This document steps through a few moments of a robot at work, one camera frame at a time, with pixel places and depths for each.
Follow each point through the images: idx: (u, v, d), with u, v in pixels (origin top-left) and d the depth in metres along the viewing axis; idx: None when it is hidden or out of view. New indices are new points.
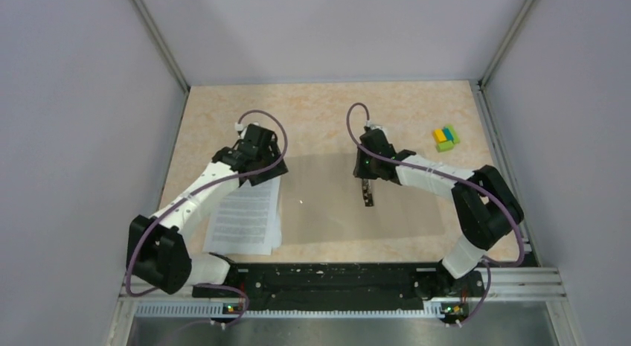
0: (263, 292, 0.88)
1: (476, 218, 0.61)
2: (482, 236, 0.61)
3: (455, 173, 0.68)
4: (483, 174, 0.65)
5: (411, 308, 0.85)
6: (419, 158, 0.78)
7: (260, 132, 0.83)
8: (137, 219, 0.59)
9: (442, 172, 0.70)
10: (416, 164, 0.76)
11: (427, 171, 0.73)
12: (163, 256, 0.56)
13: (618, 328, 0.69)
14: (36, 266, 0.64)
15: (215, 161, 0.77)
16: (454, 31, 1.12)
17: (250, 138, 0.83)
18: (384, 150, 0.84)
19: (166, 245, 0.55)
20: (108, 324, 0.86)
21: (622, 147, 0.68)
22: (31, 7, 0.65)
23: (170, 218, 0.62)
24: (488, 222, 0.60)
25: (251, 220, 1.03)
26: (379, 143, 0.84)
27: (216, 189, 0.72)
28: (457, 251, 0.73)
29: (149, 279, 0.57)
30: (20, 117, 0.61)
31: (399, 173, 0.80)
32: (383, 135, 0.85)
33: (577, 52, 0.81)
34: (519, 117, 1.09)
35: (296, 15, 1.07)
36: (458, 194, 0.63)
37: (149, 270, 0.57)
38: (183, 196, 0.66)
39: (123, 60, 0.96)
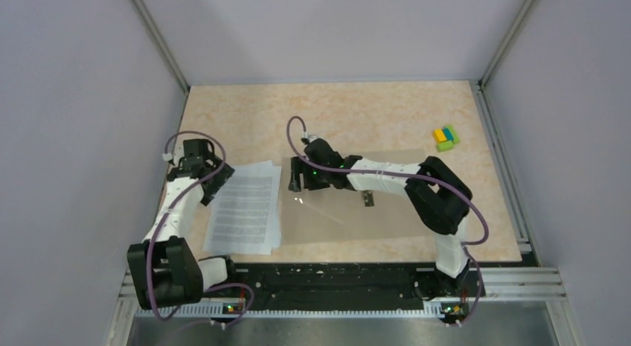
0: (263, 292, 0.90)
1: (432, 208, 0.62)
2: (443, 223, 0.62)
3: (402, 170, 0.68)
4: (425, 166, 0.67)
5: (411, 307, 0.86)
6: (364, 161, 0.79)
7: (198, 142, 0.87)
8: (132, 250, 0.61)
9: (390, 172, 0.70)
10: (364, 169, 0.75)
11: (376, 173, 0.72)
12: (176, 266, 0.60)
13: (618, 328, 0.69)
14: (36, 266, 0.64)
15: (170, 179, 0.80)
16: (454, 31, 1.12)
17: (190, 151, 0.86)
18: (330, 159, 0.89)
19: (175, 254, 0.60)
20: (108, 324, 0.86)
21: (622, 146, 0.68)
22: (31, 6, 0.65)
23: (164, 233, 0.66)
24: (444, 210, 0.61)
25: (250, 220, 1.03)
26: (323, 152, 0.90)
27: (190, 196, 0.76)
28: (442, 251, 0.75)
29: (173, 298, 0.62)
30: (19, 115, 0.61)
31: (352, 181, 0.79)
32: (323, 141, 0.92)
33: (577, 51, 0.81)
34: (519, 117, 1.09)
35: (295, 15, 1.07)
36: (412, 191, 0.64)
37: (169, 289, 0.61)
38: (163, 213, 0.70)
39: (123, 60, 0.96)
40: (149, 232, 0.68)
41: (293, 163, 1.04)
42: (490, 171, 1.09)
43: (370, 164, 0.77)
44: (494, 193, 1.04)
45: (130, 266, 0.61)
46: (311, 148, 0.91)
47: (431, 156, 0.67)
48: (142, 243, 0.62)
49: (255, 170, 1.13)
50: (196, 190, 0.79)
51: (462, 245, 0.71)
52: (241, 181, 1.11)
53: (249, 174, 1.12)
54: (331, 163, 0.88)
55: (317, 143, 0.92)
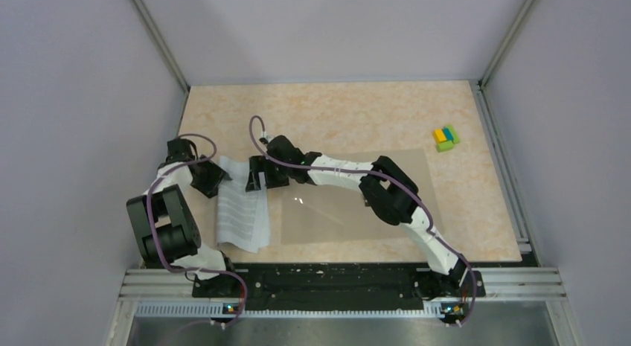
0: (263, 292, 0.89)
1: (382, 202, 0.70)
2: (392, 216, 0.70)
3: (358, 168, 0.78)
4: (378, 167, 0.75)
5: (411, 308, 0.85)
6: (324, 158, 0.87)
7: (181, 141, 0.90)
8: (129, 202, 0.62)
9: (346, 170, 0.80)
10: (324, 167, 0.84)
11: (335, 171, 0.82)
12: (174, 209, 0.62)
13: (618, 327, 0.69)
14: (36, 266, 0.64)
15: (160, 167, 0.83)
16: (454, 31, 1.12)
17: (175, 148, 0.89)
18: (294, 156, 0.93)
19: (173, 194, 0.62)
20: (108, 324, 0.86)
21: (623, 146, 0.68)
22: (31, 7, 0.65)
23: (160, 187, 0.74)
24: (393, 203, 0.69)
25: (245, 216, 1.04)
26: (286, 150, 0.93)
27: (178, 172, 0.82)
28: (425, 250, 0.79)
29: (174, 244, 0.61)
30: (20, 116, 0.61)
31: (312, 176, 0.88)
32: (286, 138, 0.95)
33: (577, 52, 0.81)
34: (519, 117, 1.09)
35: (295, 15, 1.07)
36: (364, 189, 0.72)
37: (170, 236, 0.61)
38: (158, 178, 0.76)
39: (123, 60, 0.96)
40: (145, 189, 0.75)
41: (252, 162, 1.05)
42: (490, 171, 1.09)
43: (330, 161, 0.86)
44: (494, 193, 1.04)
45: (131, 220, 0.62)
46: (274, 148, 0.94)
47: (382, 156, 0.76)
48: (139, 197, 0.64)
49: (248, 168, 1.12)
50: (184, 172, 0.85)
51: (434, 237, 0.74)
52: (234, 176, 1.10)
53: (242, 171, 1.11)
54: (294, 160, 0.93)
55: (278, 141, 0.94)
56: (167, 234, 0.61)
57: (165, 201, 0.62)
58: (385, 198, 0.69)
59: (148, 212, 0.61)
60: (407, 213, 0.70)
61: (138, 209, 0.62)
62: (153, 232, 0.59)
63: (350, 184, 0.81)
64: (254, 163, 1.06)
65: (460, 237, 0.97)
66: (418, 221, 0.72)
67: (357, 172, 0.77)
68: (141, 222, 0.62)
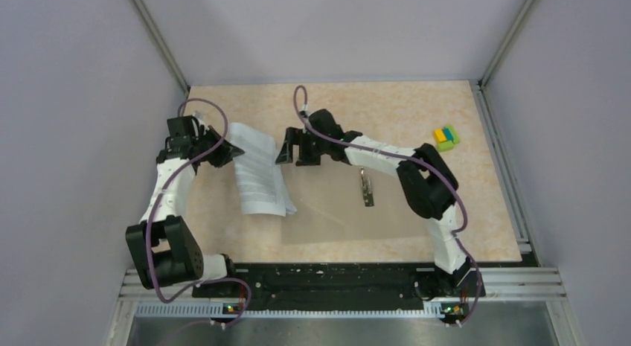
0: (263, 292, 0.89)
1: (418, 192, 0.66)
2: (426, 207, 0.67)
3: (397, 152, 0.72)
4: (420, 153, 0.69)
5: (411, 308, 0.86)
6: (363, 138, 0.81)
7: (182, 120, 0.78)
8: (129, 231, 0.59)
9: (388, 152, 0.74)
10: (364, 146, 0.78)
11: (373, 151, 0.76)
12: (175, 243, 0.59)
13: (617, 327, 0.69)
14: (36, 265, 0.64)
15: (160, 163, 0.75)
16: (454, 31, 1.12)
17: (176, 131, 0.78)
18: (332, 131, 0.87)
19: (175, 228, 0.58)
20: (108, 324, 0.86)
21: (623, 146, 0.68)
22: (31, 7, 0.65)
23: (161, 213, 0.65)
24: (428, 195, 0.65)
25: (271, 181, 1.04)
26: (327, 123, 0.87)
27: (182, 176, 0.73)
28: (437, 245, 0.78)
29: (174, 274, 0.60)
30: (19, 116, 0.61)
31: (348, 155, 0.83)
32: (329, 111, 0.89)
33: (577, 52, 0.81)
34: (519, 117, 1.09)
35: (295, 15, 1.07)
36: (401, 175, 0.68)
37: (170, 266, 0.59)
38: (158, 194, 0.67)
39: (123, 60, 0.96)
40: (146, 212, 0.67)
41: (289, 134, 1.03)
42: (490, 171, 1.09)
43: (370, 141, 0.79)
44: (494, 193, 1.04)
45: (131, 250, 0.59)
46: (315, 120, 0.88)
47: (426, 144, 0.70)
48: (139, 224, 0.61)
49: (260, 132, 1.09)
50: (187, 170, 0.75)
51: (455, 237, 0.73)
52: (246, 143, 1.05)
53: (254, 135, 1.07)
54: (333, 134, 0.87)
55: (318, 114, 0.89)
56: (170, 262, 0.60)
57: (167, 234, 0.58)
58: (424, 189, 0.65)
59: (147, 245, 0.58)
60: (441, 207, 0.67)
61: (138, 239, 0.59)
62: (151, 268, 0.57)
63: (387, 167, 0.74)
64: (291, 135, 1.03)
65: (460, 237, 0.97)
66: (446, 220, 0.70)
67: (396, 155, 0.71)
68: (140, 251, 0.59)
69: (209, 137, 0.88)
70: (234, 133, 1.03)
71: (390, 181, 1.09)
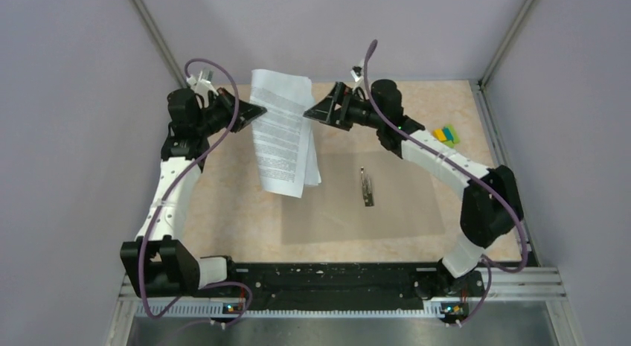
0: (263, 292, 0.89)
1: (481, 217, 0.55)
2: (483, 235, 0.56)
3: (467, 167, 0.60)
4: (492, 174, 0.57)
5: (411, 307, 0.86)
6: (425, 134, 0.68)
7: (184, 106, 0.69)
8: (124, 247, 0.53)
9: (455, 162, 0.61)
10: (426, 145, 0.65)
11: (437, 156, 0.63)
12: (170, 266, 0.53)
13: (617, 327, 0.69)
14: (38, 265, 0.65)
15: (165, 158, 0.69)
16: (454, 31, 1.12)
17: (179, 120, 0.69)
18: (394, 114, 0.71)
19: (169, 254, 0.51)
20: (108, 324, 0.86)
21: (622, 146, 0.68)
22: (33, 9, 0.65)
23: (157, 230, 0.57)
24: (489, 223, 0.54)
25: (295, 152, 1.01)
26: (393, 105, 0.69)
27: (184, 182, 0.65)
28: (457, 253, 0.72)
29: (168, 292, 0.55)
30: (21, 117, 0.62)
31: (404, 148, 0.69)
32: (399, 93, 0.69)
33: (577, 52, 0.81)
34: (518, 117, 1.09)
35: (295, 15, 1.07)
36: (468, 194, 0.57)
37: (164, 283, 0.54)
38: (157, 204, 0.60)
39: (123, 61, 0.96)
40: (144, 225, 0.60)
41: (338, 88, 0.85)
42: None
43: (434, 141, 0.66)
44: None
45: (126, 265, 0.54)
46: (379, 94, 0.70)
47: (505, 166, 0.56)
48: (135, 240, 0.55)
49: (289, 81, 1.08)
50: (193, 172, 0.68)
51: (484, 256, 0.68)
52: (270, 97, 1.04)
53: (280, 87, 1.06)
54: (392, 117, 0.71)
55: (387, 88, 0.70)
56: (164, 277, 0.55)
57: (160, 257, 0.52)
58: (489, 221, 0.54)
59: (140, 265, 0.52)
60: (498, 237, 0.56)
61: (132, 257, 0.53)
62: (141, 291, 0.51)
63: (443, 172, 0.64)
64: (338, 89, 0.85)
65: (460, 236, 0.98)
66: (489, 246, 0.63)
67: (466, 170, 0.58)
68: (135, 268, 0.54)
69: (215, 106, 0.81)
70: (257, 85, 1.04)
71: (389, 181, 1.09)
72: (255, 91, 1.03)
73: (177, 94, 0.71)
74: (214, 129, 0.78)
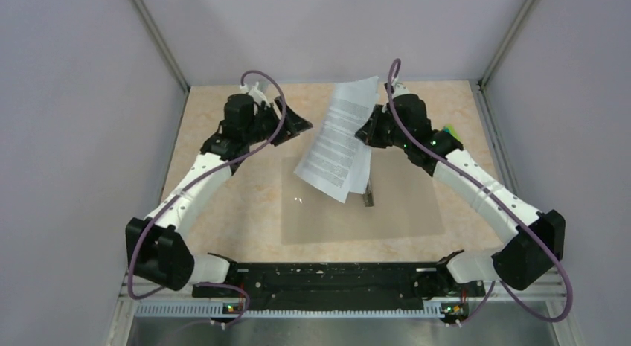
0: (263, 292, 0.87)
1: (521, 266, 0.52)
2: (516, 277, 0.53)
3: (514, 207, 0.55)
4: (542, 220, 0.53)
5: (411, 307, 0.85)
6: (465, 156, 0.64)
7: (239, 111, 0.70)
8: (132, 222, 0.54)
9: (501, 200, 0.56)
10: (466, 172, 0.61)
11: (482, 190, 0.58)
12: (164, 258, 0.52)
13: (618, 327, 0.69)
14: (39, 264, 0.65)
15: (203, 152, 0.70)
16: (454, 32, 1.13)
17: (230, 120, 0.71)
18: (419, 126, 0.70)
19: (168, 245, 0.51)
20: (108, 323, 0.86)
21: (622, 146, 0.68)
22: (34, 9, 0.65)
23: (166, 218, 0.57)
24: (528, 272, 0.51)
25: (354, 159, 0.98)
26: (417, 117, 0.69)
27: (210, 179, 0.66)
28: (468, 268, 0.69)
29: (155, 279, 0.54)
30: (21, 117, 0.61)
31: (437, 170, 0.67)
32: (423, 104, 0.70)
33: (577, 52, 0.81)
34: (518, 117, 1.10)
35: (296, 15, 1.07)
36: (516, 241, 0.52)
37: (153, 270, 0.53)
38: (176, 193, 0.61)
39: (123, 61, 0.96)
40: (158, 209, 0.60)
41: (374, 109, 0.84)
42: (489, 171, 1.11)
43: (474, 166, 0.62)
44: None
45: (128, 241, 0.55)
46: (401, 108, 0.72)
47: (558, 212, 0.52)
48: (143, 219, 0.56)
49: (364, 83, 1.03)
50: (222, 172, 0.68)
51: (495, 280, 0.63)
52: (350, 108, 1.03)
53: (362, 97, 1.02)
54: (418, 131, 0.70)
55: (409, 101, 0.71)
56: (155, 265, 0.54)
57: (158, 245, 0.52)
58: (529, 270, 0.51)
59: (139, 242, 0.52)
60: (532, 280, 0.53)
61: (134, 237, 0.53)
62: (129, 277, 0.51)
63: (484, 205, 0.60)
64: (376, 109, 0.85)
65: (460, 237, 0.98)
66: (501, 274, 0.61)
67: (514, 213, 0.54)
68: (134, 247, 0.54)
69: (263, 114, 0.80)
70: (339, 96, 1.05)
71: (390, 181, 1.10)
72: (337, 103, 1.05)
73: (236, 97, 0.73)
74: (256, 136, 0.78)
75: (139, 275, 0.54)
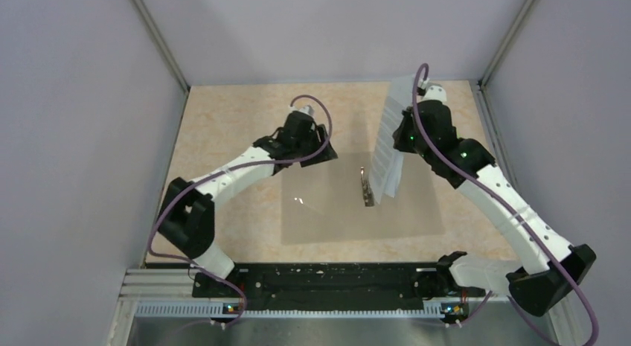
0: (263, 292, 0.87)
1: (542, 300, 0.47)
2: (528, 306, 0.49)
3: (546, 239, 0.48)
4: (574, 256, 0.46)
5: (411, 307, 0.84)
6: (497, 174, 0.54)
7: (300, 121, 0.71)
8: (176, 181, 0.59)
9: (533, 231, 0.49)
10: (498, 194, 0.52)
11: (514, 217, 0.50)
12: (191, 222, 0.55)
13: (618, 327, 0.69)
14: (40, 264, 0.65)
15: (254, 145, 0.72)
16: (455, 32, 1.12)
17: (289, 127, 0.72)
18: (445, 135, 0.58)
19: (200, 211, 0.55)
20: (108, 324, 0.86)
21: (622, 146, 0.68)
22: (34, 9, 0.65)
23: (207, 187, 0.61)
24: (547, 306, 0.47)
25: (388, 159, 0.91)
26: (442, 123, 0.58)
27: (256, 170, 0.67)
28: (474, 274, 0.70)
29: (173, 239, 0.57)
30: (21, 116, 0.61)
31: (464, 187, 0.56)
32: (448, 110, 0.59)
33: (577, 52, 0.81)
34: (518, 117, 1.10)
35: (297, 14, 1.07)
36: (545, 280, 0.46)
37: (174, 230, 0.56)
38: (221, 170, 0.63)
39: (123, 61, 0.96)
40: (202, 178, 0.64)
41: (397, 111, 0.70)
42: None
43: (507, 187, 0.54)
44: None
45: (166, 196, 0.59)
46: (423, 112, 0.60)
47: (591, 250, 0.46)
48: (187, 181, 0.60)
49: None
50: (264, 169, 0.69)
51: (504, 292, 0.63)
52: None
53: None
54: (443, 141, 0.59)
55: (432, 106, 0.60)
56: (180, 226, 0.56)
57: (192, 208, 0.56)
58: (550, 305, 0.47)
59: (176, 198, 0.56)
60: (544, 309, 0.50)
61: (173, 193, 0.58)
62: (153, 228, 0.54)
63: (510, 232, 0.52)
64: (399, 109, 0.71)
65: (460, 237, 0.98)
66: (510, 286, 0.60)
67: (547, 247, 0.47)
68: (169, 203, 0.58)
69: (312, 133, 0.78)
70: None
71: None
72: None
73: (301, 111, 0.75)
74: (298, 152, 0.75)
75: (161, 231, 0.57)
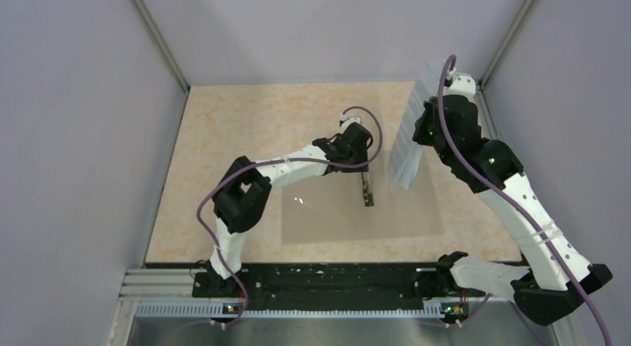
0: (263, 292, 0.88)
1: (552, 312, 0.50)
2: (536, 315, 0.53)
3: (568, 259, 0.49)
4: (593, 277, 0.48)
5: (411, 307, 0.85)
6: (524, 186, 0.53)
7: (361, 132, 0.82)
8: (242, 158, 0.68)
9: (556, 249, 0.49)
10: (524, 209, 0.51)
11: (539, 235, 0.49)
12: (248, 198, 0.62)
13: (618, 327, 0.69)
14: (39, 263, 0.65)
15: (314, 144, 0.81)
16: (455, 32, 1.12)
17: (350, 134, 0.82)
18: (469, 136, 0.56)
19: (258, 190, 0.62)
20: (108, 324, 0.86)
21: (623, 145, 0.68)
22: (34, 8, 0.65)
23: (267, 170, 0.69)
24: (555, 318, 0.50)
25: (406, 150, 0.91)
26: (468, 123, 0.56)
27: (311, 166, 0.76)
28: (476, 277, 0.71)
29: (225, 210, 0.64)
30: (21, 114, 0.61)
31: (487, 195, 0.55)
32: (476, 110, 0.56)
33: (577, 52, 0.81)
34: (518, 117, 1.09)
35: (297, 14, 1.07)
36: (562, 299, 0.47)
37: (228, 202, 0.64)
38: (281, 158, 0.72)
39: (123, 61, 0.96)
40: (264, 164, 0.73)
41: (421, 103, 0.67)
42: None
43: (532, 199, 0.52)
44: None
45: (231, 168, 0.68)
46: (449, 110, 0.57)
47: (609, 270, 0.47)
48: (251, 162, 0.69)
49: None
50: (318, 167, 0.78)
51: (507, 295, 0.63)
52: None
53: None
54: (466, 141, 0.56)
55: (458, 104, 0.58)
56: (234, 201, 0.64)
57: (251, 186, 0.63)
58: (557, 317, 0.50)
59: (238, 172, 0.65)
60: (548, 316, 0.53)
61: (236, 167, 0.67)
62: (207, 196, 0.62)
63: (528, 245, 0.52)
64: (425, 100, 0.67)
65: (460, 237, 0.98)
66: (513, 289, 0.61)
67: (568, 267, 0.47)
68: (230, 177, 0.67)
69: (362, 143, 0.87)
70: None
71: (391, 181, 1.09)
72: None
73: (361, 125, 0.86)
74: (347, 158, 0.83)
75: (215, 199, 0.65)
